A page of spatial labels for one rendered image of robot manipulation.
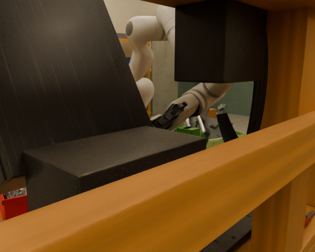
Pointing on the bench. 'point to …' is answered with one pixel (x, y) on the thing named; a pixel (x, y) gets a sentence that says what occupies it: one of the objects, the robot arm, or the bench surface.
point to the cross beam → (172, 197)
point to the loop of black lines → (225, 124)
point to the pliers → (309, 217)
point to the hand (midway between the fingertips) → (158, 127)
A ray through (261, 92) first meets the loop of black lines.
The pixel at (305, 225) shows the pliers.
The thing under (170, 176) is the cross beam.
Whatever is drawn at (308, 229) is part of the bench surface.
